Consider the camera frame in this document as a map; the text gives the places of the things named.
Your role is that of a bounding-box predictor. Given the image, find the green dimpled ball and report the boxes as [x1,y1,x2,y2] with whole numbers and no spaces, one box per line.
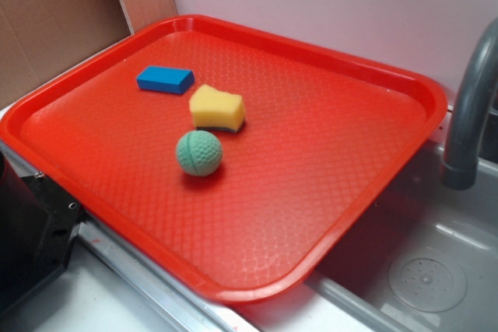
[176,131,223,177]

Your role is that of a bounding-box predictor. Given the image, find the red plastic tray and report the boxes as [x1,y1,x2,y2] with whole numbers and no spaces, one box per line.
[1,16,447,304]

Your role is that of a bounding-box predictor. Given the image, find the yellow sponge with dark base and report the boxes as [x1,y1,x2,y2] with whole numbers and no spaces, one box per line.
[189,85,246,133]

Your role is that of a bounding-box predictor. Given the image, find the blue rectangular block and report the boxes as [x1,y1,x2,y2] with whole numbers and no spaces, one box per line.
[136,66,195,95]

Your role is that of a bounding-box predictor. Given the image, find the grey plastic sink basin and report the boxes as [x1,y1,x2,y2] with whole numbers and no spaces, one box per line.
[239,145,497,331]

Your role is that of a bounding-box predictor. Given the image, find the grey toy faucet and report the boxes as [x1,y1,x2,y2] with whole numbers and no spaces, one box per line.
[441,20,497,190]

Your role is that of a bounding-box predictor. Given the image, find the brown cardboard panel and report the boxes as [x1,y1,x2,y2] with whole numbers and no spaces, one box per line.
[1,0,130,107]

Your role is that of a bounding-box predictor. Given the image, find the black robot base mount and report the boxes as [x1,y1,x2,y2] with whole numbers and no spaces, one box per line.
[1,155,82,316]

